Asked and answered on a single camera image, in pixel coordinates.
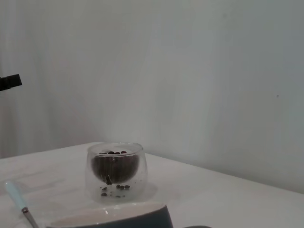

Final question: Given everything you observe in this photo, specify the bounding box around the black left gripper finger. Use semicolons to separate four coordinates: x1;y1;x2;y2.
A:
0;74;23;92

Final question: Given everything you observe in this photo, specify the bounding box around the blue-handled metal spoon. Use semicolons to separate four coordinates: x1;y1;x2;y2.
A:
4;181;40;228

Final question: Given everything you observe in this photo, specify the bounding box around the dark blue ceramic mug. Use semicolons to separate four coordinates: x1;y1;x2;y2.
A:
46;203;212;228

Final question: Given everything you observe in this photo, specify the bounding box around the coffee beans pile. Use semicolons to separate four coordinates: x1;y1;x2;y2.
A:
91;150;140;186

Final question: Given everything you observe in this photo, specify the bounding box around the double-walled clear glass cup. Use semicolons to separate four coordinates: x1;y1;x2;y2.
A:
85;142;148;205

